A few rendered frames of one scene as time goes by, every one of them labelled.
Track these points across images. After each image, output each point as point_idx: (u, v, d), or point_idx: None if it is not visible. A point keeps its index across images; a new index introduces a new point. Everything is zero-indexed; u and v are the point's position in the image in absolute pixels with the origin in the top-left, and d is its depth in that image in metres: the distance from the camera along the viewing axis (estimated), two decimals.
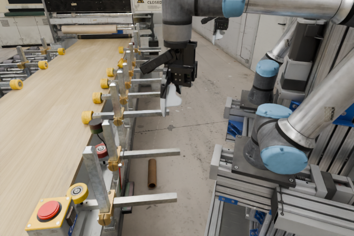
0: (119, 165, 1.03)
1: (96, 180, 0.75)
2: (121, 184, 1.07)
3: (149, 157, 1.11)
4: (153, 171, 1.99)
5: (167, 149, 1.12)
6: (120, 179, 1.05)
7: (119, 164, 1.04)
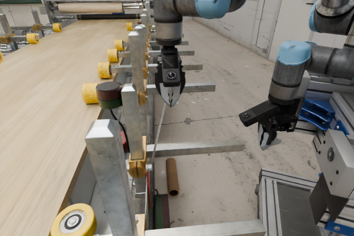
0: (148, 167, 0.60)
1: (119, 206, 0.31)
2: (149, 199, 0.63)
3: (194, 154, 0.67)
4: (174, 174, 1.55)
5: (223, 141, 0.68)
6: (148, 191, 0.61)
7: (148, 166, 0.60)
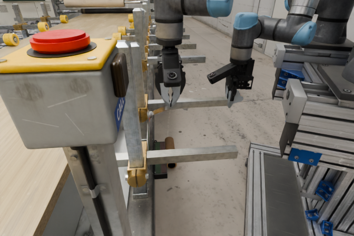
0: (149, 117, 0.75)
1: (130, 106, 0.47)
2: None
3: (186, 107, 0.83)
4: None
5: (210, 98, 0.84)
6: (149, 117, 0.83)
7: (149, 116, 0.75)
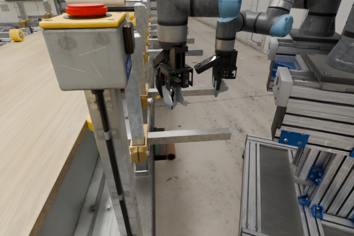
0: (150, 104, 0.81)
1: (133, 86, 0.52)
2: (150, 104, 0.92)
3: None
4: None
5: (198, 87, 0.89)
6: (149, 105, 0.89)
7: (149, 103, 0.81)
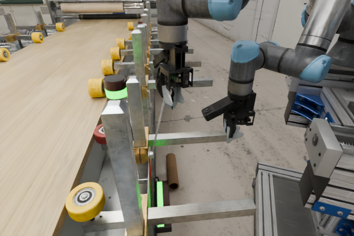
0: (150, 154, 0.65)
1: (127, 176, 0.36)
2: (151, 184, 0.68)
3: (179, 144, 0.72)
4: (174, 168, 1.60)
5: (207, 133, 0.73)
6: (150, 176, 0.67)
7: (150, 153, 0.65)
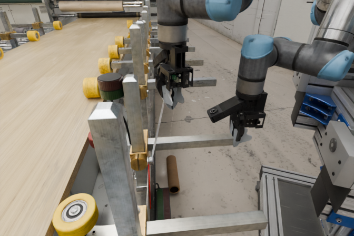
0: (149, 158, 0.60)
1: (121, 192, 0.31)
2: (150, 197, 0.59)
3: (183, 148, 0.67)
4: (174, 171, 1.55)
5: (212, 136, 0.68)
6: (149, 187, 0.59)
7: (149, 157, 0.60)
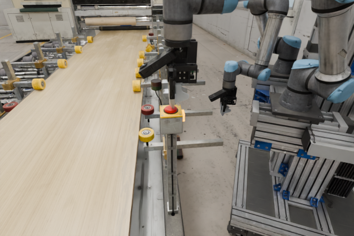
0: None
1: None
2: None
3: (186, 116, 1.32)
4: None
5: (202, 110, 1.33)
6: None
7: None
